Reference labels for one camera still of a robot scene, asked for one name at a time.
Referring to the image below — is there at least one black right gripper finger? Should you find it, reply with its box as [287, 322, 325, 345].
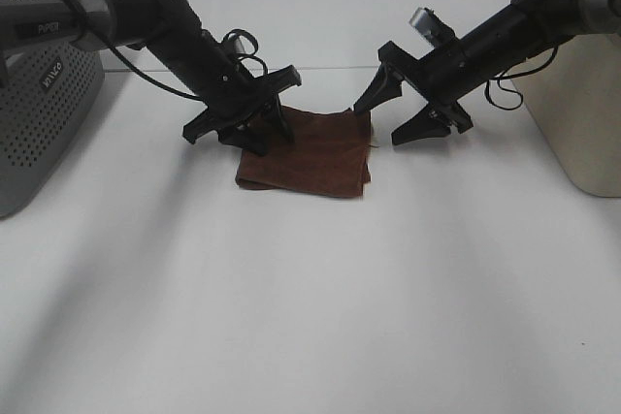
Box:
[391, 106, 451, 145]
[353, 64, 402, 114]

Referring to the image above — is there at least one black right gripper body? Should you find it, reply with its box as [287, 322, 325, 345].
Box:
[378, 37, 473, 133]

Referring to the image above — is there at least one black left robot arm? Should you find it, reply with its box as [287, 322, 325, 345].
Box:
[1, 0, 302, 155]

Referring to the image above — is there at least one grey perforated laundry basket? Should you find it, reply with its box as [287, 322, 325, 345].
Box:
[0, 0, 107, 219]

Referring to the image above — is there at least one brown microfiber towel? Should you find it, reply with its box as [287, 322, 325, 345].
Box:
[236, 107, 373, 199]

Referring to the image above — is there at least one beige plastic bin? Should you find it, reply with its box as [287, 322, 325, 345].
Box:
[514, 30, 620, 198]

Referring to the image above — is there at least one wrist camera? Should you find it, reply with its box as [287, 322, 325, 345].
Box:
[409, 7, 456, 48]
[221, 34, 245, 57]

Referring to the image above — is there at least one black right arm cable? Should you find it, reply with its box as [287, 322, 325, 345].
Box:
[484, 0, 607, 112]

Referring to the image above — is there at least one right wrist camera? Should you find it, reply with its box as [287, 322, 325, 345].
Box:
[409, 7, 456, 48]

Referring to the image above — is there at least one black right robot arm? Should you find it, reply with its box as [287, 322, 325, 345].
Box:
[353, 0, 620, 144]

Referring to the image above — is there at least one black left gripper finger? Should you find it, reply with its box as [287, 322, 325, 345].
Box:
[264, 99, 294, 143]
[217, 126, 266, 156]

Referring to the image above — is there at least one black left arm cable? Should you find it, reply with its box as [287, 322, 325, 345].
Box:
[18, 0, 271, 98]

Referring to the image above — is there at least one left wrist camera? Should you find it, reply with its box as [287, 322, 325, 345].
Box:
[221, 34, 245, 57]

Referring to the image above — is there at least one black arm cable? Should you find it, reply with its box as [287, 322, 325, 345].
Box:
[484, 0, 607, 112]
[18, 0, 271, 98]

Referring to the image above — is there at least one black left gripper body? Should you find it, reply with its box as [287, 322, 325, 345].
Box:
[181, 30, 302, 143]

